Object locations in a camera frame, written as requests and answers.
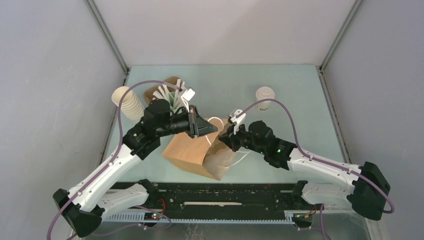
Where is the white plastic cup lid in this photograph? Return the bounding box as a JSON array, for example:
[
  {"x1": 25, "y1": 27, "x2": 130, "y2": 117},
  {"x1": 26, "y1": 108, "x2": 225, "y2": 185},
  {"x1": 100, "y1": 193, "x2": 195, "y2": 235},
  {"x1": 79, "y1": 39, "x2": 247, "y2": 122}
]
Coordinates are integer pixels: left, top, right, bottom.
[{"x1": 255, "y1": 86, "x2": 275, "y2": 101}]

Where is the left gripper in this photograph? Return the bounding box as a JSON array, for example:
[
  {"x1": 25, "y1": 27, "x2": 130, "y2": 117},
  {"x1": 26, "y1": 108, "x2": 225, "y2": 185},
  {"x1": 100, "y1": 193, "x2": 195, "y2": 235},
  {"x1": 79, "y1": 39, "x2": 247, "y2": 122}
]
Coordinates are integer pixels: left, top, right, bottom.
[{"x1": 157, "y1": 105, "x2": 218, "y2": 139}]

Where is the single paper cup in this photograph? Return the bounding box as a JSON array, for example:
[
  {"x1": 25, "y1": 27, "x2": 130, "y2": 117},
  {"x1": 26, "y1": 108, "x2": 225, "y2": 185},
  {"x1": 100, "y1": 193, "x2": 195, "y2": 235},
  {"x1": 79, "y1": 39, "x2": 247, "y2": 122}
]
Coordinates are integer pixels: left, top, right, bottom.
[{"x1": 256, "y1": 101, "x2": 271, "y2": 112}]

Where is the purple cable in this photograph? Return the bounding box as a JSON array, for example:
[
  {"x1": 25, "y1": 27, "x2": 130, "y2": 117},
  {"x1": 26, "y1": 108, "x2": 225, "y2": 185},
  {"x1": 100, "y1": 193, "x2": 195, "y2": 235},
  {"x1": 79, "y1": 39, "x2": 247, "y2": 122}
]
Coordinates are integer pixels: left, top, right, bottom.
[
  {"x1": 238, "y1": 98, "x2": 396, "y2": 240},
  {"x1": 46, "y1": 80, "x2": 186, "y2": 240}
]

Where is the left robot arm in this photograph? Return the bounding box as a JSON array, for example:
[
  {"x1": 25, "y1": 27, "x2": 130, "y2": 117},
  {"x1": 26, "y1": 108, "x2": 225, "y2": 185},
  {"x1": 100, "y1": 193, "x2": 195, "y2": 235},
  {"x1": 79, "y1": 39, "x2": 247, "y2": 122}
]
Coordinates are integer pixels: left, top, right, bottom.
[{"x1": 53, "y1": 99, "x2": 218, "y2": 238}]

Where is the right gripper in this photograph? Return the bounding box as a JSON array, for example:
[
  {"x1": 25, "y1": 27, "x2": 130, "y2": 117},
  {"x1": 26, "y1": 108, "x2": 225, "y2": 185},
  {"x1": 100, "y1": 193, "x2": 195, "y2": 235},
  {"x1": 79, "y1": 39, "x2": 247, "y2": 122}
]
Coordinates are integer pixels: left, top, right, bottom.
[{"x1": 218, "y1": 121, "x2": 266, "y2": 156}]

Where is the green cup holder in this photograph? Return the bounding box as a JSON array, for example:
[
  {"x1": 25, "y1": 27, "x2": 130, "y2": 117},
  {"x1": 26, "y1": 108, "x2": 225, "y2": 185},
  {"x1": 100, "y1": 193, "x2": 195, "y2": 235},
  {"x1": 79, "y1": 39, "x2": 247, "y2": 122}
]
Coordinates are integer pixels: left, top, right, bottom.
[{"x1": 168, "y1": 91, "x2": 181, "y2": 111}]

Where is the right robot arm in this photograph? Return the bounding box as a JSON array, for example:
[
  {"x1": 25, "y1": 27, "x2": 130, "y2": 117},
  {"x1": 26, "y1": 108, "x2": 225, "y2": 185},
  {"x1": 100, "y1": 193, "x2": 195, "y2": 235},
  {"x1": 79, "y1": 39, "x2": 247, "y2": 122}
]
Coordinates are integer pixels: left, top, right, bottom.
[{"x1": 218, "y1": 120, "x2": 391, "y2": 221}]

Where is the stack of paper cups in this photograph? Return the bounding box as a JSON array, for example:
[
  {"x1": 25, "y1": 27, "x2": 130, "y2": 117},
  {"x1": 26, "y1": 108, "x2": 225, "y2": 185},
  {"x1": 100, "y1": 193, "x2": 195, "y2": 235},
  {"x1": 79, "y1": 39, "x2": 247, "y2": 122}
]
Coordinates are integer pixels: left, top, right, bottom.
[{"x1": 111, "y1": 86, "x2": 144, "y2": 123}]

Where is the black front rail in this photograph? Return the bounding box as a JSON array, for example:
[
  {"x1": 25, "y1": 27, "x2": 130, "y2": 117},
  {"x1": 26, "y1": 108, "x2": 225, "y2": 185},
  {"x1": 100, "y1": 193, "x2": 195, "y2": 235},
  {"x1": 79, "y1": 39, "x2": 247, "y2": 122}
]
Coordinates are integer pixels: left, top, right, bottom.
[{"x1": 76, "y1": 180, "x2": 365, "y2": 229}]

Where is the brown paper bag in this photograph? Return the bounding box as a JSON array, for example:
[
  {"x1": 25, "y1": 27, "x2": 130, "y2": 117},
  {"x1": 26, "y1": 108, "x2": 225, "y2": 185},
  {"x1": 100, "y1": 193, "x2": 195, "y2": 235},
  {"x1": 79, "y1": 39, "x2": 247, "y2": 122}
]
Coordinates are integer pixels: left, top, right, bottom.
[{"x1": 162, "y1": 116, "x2": 250, "y2": 181}]

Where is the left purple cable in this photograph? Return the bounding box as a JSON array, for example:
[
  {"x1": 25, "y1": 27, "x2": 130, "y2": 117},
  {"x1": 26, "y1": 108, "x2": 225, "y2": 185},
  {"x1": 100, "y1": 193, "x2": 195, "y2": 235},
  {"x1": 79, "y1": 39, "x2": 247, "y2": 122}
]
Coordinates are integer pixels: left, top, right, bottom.
[{"x1": 46, "y1": 80, "x2": 186, "y2": 240}]

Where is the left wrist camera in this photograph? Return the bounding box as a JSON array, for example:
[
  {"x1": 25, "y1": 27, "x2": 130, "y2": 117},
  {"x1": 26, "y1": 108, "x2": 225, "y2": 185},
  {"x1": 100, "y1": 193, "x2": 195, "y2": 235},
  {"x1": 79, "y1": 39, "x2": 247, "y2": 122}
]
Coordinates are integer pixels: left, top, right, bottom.
[{"x1": 180, "y1": 87, "x2": 196, "y2": 112}]

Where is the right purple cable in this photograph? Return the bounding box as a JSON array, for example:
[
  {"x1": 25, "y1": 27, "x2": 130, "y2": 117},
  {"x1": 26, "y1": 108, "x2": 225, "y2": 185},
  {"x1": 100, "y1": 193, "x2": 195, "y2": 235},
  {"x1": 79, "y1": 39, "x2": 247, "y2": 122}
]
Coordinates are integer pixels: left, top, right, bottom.
[{"x1": 238, "y1": 98, "x2": 396, "y2": 240}]

